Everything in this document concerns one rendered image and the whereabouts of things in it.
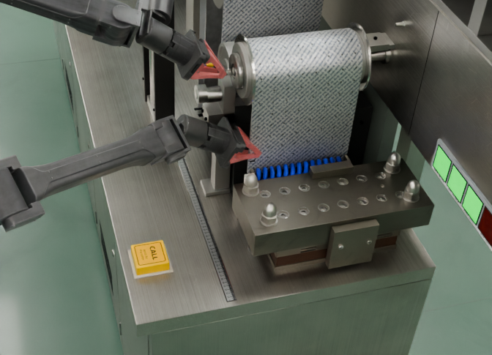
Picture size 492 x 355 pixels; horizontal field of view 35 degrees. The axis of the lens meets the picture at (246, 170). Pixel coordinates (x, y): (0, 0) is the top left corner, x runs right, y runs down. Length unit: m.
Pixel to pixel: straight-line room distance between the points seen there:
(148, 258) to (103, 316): 1.12
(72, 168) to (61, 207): 1.79
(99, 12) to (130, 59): 0.80
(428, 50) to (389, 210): 0.34
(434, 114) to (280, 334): 0.57
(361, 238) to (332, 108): 0.28
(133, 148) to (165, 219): 0.36
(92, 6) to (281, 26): 0.49
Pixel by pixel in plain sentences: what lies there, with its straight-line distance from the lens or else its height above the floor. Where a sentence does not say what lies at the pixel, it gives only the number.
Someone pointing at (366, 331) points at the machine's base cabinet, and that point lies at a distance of 1.85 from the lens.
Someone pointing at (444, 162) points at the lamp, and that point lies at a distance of 1.56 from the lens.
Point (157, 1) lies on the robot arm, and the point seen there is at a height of 1.39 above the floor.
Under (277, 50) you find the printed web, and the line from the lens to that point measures 1.59.
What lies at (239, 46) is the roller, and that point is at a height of 1.30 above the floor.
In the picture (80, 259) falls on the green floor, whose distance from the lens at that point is 2.95.
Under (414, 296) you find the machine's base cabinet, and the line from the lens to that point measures 1.82.
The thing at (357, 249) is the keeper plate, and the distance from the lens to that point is 1.67.
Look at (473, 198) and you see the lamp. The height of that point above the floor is 1.20.
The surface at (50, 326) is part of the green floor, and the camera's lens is 2.76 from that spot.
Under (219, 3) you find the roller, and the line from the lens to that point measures 1.79.
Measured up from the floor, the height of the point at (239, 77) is 1.26.
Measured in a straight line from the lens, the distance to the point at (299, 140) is 1.71.
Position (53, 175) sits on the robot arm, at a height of 1.27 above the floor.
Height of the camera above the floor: 2.14
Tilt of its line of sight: 40 degrees down
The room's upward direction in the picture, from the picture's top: 4 degrees clockwise
